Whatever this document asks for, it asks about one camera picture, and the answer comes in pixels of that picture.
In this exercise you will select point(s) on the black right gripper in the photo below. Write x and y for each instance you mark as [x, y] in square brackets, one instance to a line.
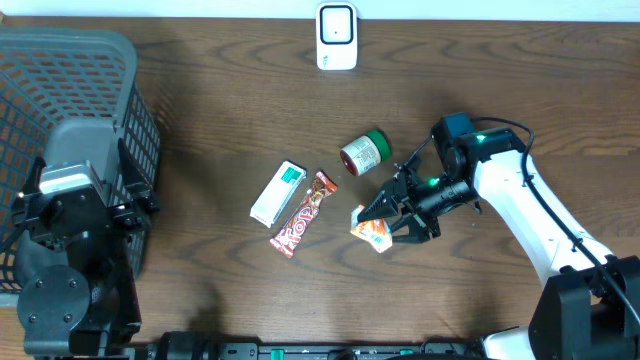
[396, 192]

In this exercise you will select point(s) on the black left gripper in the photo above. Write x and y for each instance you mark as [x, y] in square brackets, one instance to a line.
[125, 217]

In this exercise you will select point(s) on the orange snack packet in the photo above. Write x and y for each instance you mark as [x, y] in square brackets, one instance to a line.
[375, 232]

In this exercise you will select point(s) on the green lid jar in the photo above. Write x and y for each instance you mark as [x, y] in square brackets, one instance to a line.
[365, 152]

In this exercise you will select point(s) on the red chocolate bar wrapper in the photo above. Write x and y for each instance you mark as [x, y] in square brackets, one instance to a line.
[292, 232]

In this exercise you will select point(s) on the white green box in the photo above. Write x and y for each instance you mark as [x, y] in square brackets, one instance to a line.
[277, 193]

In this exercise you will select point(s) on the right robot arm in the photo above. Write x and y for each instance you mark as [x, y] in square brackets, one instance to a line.
[589, 305]

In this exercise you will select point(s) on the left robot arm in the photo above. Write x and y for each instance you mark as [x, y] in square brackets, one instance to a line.
[78, 296]

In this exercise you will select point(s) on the grey plastic shopping basket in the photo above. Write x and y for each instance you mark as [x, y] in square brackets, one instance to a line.
[69, 95]

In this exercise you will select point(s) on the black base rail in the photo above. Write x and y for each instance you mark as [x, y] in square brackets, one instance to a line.
[191, 345]

